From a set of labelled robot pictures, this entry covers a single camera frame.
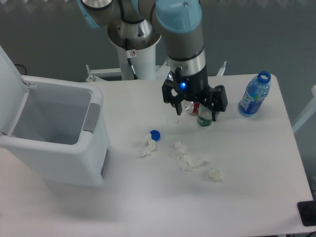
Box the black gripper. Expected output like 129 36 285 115
162 67 228 121

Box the white paper ball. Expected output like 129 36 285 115
208 167 224 182

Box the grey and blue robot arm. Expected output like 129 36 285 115
78 0 228 121

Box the crushed red soda can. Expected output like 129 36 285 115
184 101 200 115

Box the clear green-label plastic bottle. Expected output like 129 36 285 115
197 104 213 127

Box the white bottle cap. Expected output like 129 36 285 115
168 117 178 124

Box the blue bottle cap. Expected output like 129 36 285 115
150 129 161 142

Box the blue plastic drink bottle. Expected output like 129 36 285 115
238 71 271 117

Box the crumpled paper near blue cap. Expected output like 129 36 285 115
140 133 156 158

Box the crumpled paper cluster middle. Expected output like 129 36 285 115
173 140 210 172

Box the white furniture piece right edge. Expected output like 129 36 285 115
292 85 316 134

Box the white open trash bin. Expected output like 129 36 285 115
0 51 110 187

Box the black device at table edge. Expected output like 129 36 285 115
297 200 316 227

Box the white metal base frame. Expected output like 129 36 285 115
85 60 228 82

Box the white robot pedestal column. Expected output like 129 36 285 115
116 45 156 80

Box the black cable on pedestal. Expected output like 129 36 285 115
124 38 140 80

